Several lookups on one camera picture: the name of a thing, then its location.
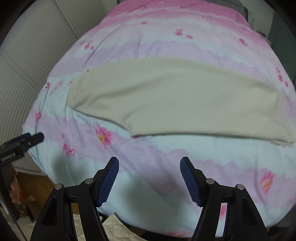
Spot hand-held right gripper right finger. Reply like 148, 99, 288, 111
180, 157, 270, 241

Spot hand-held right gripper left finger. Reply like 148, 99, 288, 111
30, 157, 120, 241

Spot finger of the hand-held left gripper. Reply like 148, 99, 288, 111
22, 132, 45, 149
7, 133, 31, 142

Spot cream knit pants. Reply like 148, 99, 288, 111
67, 57, 295, 147

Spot person's left hand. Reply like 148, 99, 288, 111
9, 168, 21, 204

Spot white quilted cloth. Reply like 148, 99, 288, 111
102, 214, 141, 241

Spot pink floral bed sheet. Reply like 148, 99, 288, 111
22, 0, 296, 238

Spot dark green panel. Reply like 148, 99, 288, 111
269, 11, 292, 48

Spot grey cushion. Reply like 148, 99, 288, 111
206, 0, 249, 18

